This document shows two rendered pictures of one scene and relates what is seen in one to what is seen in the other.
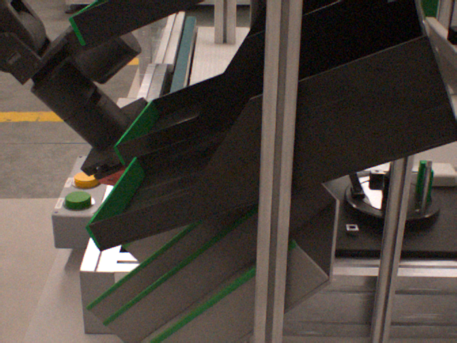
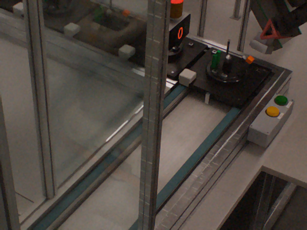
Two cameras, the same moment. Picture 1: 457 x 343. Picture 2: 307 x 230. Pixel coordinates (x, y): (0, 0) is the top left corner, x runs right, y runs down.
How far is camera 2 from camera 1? 2.78 m
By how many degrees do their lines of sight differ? 108
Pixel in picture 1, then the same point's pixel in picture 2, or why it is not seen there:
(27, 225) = (295, 155)
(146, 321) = not seen: hidden behind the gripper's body
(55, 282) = (291, 117)
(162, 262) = (285, 8)
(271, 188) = not seen: outside the picture
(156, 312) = not seen: hidden behind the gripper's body
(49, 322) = (298, 101)
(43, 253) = (292, 134)
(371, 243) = (188, 40)
